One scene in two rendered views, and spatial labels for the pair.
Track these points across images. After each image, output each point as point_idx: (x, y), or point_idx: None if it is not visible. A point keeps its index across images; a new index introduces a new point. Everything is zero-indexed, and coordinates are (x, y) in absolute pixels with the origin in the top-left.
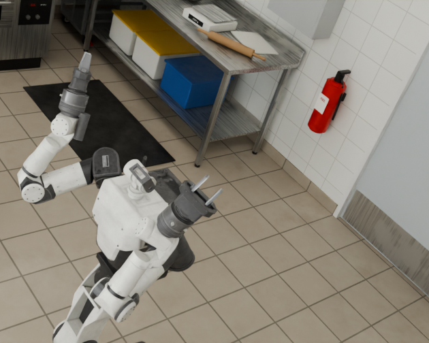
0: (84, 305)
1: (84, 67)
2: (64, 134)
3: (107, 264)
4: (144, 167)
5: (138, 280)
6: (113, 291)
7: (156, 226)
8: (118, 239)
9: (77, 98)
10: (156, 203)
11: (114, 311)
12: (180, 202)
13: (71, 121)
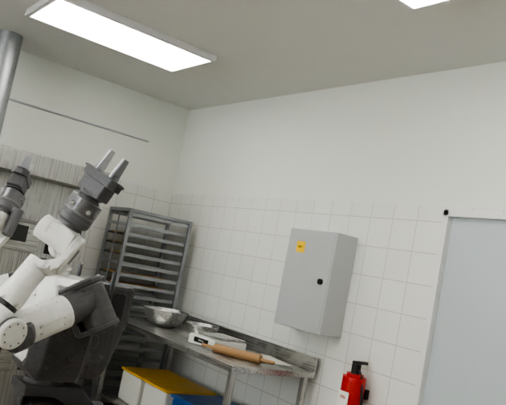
0: None
1: (23, 166)
2: None
3: (21, 380)
4: None
5: (37, 310)
6: None
7: (58, 219)
8: None
9: (12, 191)
10: (82, 280)
11: None
12: (83, 181)
13: (2, 213)
